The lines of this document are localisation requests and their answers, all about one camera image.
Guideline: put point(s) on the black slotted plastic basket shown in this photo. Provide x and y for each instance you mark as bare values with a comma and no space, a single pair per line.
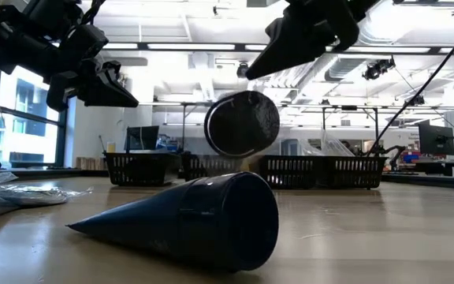
290,171
353,171
140,169
211,167

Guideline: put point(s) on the black ceiling lamp cluster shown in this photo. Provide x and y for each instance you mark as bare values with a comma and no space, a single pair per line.
378,69

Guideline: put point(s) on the black ceiling spot lamp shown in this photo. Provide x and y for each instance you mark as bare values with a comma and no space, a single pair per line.
243,70

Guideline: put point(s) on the black aluminium table frame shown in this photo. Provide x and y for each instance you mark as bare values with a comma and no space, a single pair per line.
53,172

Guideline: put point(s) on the yellow cup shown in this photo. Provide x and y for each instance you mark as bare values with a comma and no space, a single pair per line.
111,147

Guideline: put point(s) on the wooden crate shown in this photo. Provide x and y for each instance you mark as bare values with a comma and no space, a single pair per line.
91,163

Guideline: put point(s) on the bagged white shower cap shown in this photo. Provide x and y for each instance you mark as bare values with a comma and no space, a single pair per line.
309,148

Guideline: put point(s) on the black computer monitor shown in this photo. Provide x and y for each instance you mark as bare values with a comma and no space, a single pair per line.
142,138

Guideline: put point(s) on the black overhead light beam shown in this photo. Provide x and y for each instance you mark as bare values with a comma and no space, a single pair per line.
142,46

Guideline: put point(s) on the black monitor on arm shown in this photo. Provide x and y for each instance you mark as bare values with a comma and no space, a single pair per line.
436,140

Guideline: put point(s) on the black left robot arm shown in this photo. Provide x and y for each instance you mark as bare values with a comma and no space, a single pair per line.
14,39

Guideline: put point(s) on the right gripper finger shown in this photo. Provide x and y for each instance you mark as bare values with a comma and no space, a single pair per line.
290,43

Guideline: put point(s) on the black background rack frame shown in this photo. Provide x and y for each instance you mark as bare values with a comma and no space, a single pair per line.
349,107

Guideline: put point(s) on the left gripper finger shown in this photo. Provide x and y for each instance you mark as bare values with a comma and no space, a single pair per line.
109,92

